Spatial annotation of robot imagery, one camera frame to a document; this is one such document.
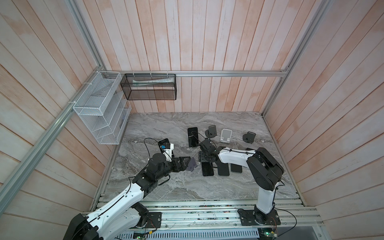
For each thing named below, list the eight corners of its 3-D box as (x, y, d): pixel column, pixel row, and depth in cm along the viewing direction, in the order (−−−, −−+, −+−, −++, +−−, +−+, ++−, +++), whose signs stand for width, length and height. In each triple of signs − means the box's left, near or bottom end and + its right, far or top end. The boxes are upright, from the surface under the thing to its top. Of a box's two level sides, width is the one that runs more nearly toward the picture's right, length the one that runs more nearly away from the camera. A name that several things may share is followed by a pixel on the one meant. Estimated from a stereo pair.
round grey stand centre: (206, 139, 108) (207, 133, 102) (204, 132, 112) (205, 126, 106) (216, 138, 109) (217, 131, 103) (213, 131, 113) (215, 125, 107)
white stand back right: (219, 141, 107) (221, 134, 100) (220, 135, 110) (222, 128, 104) (228, 143, 106) (231, 136, 99) (229, 137, 109) (232, 130, 103)
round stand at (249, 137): (244, 143, 106) (248, 136, 99) (242, 139, 108) (246, 131, 101) (253, 143, 106) (258, 136, 99) (252, 139, 108) (256, 131, 101)
